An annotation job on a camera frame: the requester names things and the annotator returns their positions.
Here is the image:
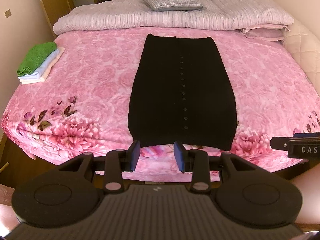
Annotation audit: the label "black knit skirt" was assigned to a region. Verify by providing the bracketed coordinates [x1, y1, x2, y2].
[128, 34, 237, 151]

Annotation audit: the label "pink floral bed blanket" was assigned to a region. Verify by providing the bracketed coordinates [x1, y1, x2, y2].
[1, 27, 319, 172]

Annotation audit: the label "white quilted pillow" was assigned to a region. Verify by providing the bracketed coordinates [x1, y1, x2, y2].
[283, 19, 320, 94]

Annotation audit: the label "pink folded sheets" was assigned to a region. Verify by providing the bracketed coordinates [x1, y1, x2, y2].
[240, 23, 290, 42]

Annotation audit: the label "green folded towel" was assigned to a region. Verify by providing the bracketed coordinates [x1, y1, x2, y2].
[17, 42, 57, 77]

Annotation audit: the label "lilac striped folded quilt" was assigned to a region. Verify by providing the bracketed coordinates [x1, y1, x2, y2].
[53, 0, 294, 35]

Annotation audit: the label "grey checked small pillow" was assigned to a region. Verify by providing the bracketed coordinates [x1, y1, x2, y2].
[143, 0, 203, 11]

